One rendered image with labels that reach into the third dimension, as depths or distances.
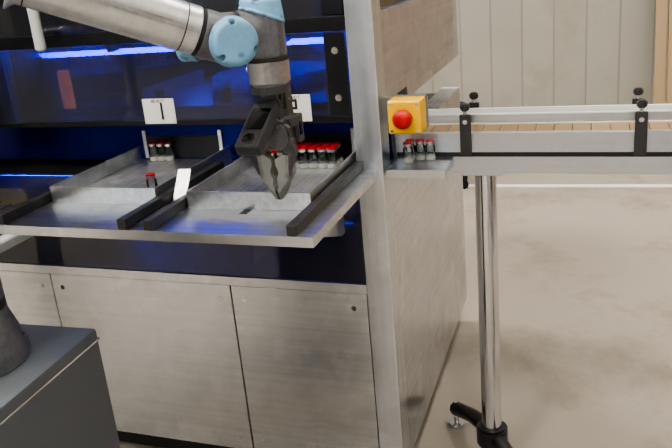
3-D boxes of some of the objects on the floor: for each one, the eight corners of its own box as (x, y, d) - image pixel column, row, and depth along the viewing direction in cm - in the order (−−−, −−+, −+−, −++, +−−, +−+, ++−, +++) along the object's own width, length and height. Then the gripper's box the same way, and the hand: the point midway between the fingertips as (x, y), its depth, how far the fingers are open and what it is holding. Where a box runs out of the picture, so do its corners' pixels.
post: (390, 482, 191) (312, -506, 127) (412, 485, 189) (345, -516, 125) (383, 499, 185) (299, -527, 122) (406, 502, 183) (333, -538, 120)
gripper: (303, 79, 133) (314, 189, 140) (258, 81, 136) (271, 188, 143) (285, 87, 126) (298, 203, 132) (238, 89, 129) (253, 202, 135)
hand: (277, 193), depth 134 cm, fingers closed, pressing on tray
